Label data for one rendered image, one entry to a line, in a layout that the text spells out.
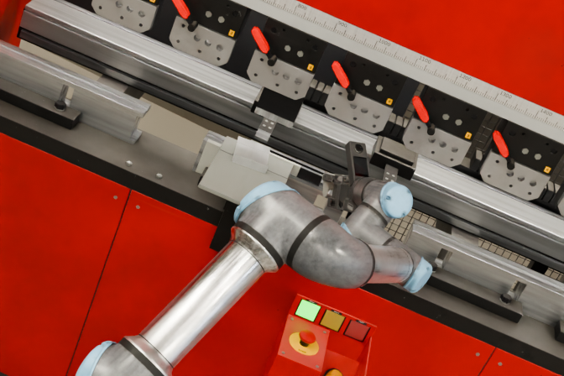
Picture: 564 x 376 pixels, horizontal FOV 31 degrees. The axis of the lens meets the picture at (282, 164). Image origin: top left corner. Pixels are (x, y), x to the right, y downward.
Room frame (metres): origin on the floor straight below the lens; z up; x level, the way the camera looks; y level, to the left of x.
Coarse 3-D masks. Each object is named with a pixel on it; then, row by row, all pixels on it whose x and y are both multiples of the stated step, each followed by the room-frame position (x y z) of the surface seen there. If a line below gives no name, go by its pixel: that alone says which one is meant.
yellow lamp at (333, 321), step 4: (328, 312) 1.94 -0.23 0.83; (332, 312) 1.94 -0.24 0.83; (324, 316) 1.94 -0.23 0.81; (328, 316) 1.94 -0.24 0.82; (332, 316) 1.94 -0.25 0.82; (336, 316) 1.94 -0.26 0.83; (340, 316) 1.94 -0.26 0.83; (324, 320) 1.94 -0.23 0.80; (328, 320) 1.94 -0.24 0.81; (332, 320) 1.94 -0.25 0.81; (336, 320) 1.94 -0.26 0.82; (340, 320) 1.94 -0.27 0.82; (324, 324) 1.94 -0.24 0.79; (328, 324) 1.94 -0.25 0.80; (332, 324) 1.94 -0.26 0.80; (336, 324) 1.94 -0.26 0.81; (340, 324) 1.94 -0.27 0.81; (332, 328) 1.94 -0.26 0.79; (336, 328) 1.94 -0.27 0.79
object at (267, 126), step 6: (258, 96) 2.45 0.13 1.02; (252, 108) 2.42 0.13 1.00; (264, 120) 2.36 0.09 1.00; (270, 120) 2.38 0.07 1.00; (264, 126) 2.33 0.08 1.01; (270, 126) 2.35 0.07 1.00; (258, 132) 2.29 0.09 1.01; (264, 132) 2.30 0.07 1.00; (270, 132) 2.32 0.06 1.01; (258, 138) 2.27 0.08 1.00; (264, 138) 2.27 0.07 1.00
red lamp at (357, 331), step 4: (352, 324) 1.94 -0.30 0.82; (356, 324) 1.94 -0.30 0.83; (360, 324) 1.94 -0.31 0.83; (348, 328) 1.94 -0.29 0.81; (352, 328) 1.94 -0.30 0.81; (356, 328) 1.94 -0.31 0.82; (360, 328) 1.94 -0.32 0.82; (364, 328) 1.94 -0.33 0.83; (368, 328) 1.94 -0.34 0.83; (348, 332) 1.94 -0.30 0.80; (352, 332) 1.94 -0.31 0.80; (356, 332) 1.94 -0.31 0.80; (360, 332) 1.94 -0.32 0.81; (364, 332) 1.94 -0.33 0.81; (352, 336) 1.94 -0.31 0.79; (356, 336) 1.94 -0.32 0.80; (360, 336) 1.94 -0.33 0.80; (364, 336) 1.94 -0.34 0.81; (360, 340) 1.94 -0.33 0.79
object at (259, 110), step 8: (264, 88) 2.22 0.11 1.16; (264, 96) 2.22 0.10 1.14; (272, 96) 2.22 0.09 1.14; (280, 96) 2.22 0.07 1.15; (264, 104) 2.22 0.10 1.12; (272, 104) 2.22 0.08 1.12; (280, 104) 2.22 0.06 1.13; (288, 104) 2.22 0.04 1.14; (296, 104) 2.22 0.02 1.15; (256, 112) 2.23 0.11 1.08; (264, 112) 2.23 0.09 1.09; (272, 112) 2.22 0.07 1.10; (280, 112) 2.22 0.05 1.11; (288, 112) 2.22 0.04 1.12; (296, 112) 2.22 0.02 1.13; (272, 120) 2.23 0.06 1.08; (280, 120) 2.23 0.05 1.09; (288, 120) 2.22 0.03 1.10
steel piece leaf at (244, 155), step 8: (240, 144) 2.20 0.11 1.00; (240, 152) 2.16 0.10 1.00; (248, 152) 2.18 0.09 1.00; (256, 152) 2.19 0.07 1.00; (232, 160) 2.10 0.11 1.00; (240, 160) 2.11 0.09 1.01; (248, 160) 2.11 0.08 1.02; (256, 160) 2.15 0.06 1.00; (264, 160) 2.17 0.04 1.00; (256, 168) 2.11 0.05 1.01; (264, 168) 2.11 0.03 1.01
